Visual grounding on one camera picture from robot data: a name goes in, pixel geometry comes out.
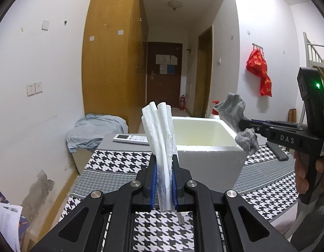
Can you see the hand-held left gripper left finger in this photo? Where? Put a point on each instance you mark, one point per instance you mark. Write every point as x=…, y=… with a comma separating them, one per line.
x=152, y=189

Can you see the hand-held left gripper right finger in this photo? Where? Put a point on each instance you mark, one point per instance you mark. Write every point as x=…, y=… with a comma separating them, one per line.
x=174, y=189

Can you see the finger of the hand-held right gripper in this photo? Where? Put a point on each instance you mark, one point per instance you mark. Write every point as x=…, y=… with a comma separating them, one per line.
x=261, y=132
x=259, y=123

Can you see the grey sock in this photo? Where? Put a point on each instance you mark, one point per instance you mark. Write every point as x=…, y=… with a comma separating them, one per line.
x=231, y=110

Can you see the white foam box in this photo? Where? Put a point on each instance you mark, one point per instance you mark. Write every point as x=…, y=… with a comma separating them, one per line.
x=209, y=162

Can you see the person's right hand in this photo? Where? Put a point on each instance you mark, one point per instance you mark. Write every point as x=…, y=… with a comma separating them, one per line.
x=301, y=176

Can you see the wooden boards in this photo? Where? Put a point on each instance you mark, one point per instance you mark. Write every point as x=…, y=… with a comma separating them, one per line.
x=291, y=115

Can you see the black smartphone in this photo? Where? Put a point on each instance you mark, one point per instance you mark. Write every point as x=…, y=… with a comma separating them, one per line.
x=280, y=153

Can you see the black white houndstooth cloth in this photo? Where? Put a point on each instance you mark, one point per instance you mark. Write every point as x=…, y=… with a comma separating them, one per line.
x=120, y=162

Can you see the white red-pump lotion bottle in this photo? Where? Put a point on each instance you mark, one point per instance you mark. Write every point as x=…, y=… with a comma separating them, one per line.
x=214, y=113

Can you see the white remote control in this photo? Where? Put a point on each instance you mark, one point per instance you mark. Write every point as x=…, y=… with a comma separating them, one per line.
x=130, y=138

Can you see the white metal bunk bed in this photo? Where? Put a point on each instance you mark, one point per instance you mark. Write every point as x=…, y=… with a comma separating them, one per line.
x=312, y=55

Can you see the red plastic bag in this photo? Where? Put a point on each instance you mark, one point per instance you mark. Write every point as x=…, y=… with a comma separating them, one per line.
x=256, y=63

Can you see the light wooden side door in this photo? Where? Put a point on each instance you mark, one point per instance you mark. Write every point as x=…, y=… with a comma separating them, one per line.
x=202, y=84

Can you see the red fire extinguisher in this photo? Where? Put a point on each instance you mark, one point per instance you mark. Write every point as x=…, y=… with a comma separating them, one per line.
x=182, y=103

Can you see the light blue cloth pile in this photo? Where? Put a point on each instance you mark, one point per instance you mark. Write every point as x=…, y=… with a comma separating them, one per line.
x=93, y=131

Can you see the dark brown entrance door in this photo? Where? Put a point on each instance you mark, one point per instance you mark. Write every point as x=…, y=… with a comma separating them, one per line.
x=164, y=92

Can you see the blue paper notice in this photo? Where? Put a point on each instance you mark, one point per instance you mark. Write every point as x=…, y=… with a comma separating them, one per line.
x=170, y=69

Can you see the white paper notice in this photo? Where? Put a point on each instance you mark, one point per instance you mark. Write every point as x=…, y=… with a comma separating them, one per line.
x=164, y=59

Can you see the wooden wardrobe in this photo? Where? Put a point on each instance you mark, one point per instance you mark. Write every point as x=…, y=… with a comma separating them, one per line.
x=109, y=71

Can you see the round ceiling lamp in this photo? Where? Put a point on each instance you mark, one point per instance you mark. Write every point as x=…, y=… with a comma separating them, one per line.
x=175, y=4

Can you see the white paper sheet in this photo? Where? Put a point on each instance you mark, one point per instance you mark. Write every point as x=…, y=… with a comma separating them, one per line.
x=7, y=223

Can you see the metal wall hook rack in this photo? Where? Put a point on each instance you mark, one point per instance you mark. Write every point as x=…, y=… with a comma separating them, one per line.
x=257, y=46

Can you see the white wall switch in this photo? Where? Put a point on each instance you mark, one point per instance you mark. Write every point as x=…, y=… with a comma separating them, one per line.
x=38, y=88

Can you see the white wall socket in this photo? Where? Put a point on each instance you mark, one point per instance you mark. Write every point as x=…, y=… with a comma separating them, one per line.
x=31, y=89

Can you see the white wall box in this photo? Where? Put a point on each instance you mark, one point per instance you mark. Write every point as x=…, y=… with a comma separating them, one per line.
x=45, y=25

